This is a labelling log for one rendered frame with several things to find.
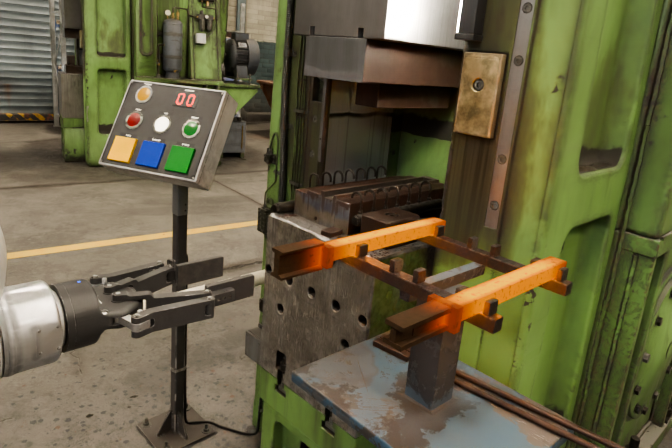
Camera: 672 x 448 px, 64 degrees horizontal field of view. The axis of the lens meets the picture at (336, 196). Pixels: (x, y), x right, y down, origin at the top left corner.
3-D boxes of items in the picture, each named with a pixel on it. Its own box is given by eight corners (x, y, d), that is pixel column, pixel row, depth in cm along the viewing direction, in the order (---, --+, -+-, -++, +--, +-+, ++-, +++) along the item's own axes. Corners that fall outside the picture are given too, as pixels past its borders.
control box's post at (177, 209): (174, 435, 187) (178, 126, 160) (169, 429, 189) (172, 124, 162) (184, 431, 189) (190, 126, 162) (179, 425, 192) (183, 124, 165)
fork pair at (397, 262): (416, 284, 78) (418, 271, 78) (388, 271, 82) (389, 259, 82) (499, 255, 94) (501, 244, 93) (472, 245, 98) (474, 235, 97)
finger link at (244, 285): (204, 284, 66) (207, 286, 66) (251, 273, 71) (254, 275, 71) (203, 306, 67) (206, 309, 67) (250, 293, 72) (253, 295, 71)
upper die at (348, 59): (362, 83, 118) (366, 38, 116) (303, 75, 132) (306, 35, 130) (467, 88, 147) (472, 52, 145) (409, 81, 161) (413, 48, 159)
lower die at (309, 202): (347, 235, 127) (350, 200, 125) (293, 213, 141) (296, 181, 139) (449, 211, 156) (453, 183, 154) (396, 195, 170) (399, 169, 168)
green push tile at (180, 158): (185, 173, 147) (194, 148, 148) (163, 169, 149) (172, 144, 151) (189, 175, 148) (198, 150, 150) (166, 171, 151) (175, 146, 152)
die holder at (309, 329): (355, 439, 124) (375, 259, 113) (258, 365, 150) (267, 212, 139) (483, 361, 163) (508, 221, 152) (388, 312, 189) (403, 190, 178)
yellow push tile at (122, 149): (127, 162, 154) (136, 138, 155) (106, 158, 156) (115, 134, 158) (130, 164, 155) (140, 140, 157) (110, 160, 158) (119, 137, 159)
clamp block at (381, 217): (385, 251, 119) (389, 223, 117) (358, 239, 125) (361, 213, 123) (418, 241, 127) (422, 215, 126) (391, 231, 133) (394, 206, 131)
